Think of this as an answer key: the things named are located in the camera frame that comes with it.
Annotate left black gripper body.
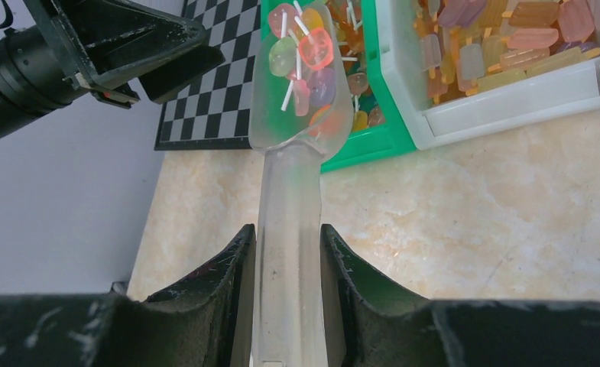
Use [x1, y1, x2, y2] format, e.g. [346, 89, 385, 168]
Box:
[0, 26, 85, 139]

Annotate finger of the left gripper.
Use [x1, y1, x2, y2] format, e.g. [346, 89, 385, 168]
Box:
[24, 0, 208, 89]
[92, 45, 225, 109]

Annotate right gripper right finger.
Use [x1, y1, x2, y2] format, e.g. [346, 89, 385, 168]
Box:
[320, 224, 600, 366]

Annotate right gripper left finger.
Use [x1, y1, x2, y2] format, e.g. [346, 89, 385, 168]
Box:
[0, 224, 255, 366]

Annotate clear plastic scoop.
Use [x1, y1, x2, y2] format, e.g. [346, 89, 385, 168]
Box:
[248, 1, 353, 366]

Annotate green candy bin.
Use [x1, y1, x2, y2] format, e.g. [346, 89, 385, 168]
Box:
[260, 0, 418, 174]

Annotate white bin orange candies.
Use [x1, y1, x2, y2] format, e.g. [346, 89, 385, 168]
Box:
[362, 1, 600, 151]

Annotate black grey chessboard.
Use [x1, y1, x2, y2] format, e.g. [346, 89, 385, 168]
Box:
[154, 0, 261, 151]

